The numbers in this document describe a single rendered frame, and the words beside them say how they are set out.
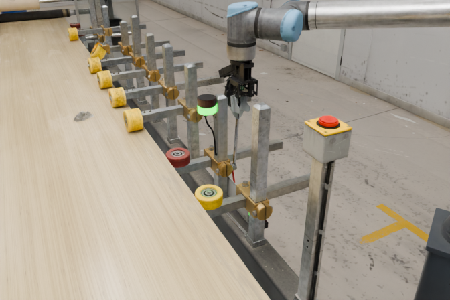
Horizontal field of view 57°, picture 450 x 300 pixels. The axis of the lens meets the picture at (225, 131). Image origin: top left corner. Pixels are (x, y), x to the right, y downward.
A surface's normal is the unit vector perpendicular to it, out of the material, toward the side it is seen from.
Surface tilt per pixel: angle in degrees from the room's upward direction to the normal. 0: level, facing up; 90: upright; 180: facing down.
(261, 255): 0
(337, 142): 90
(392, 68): 90
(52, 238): 0
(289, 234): 0
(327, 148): 90
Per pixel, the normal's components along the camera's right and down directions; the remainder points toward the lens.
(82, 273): 0.00, -0.89
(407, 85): -0.88, 0.21
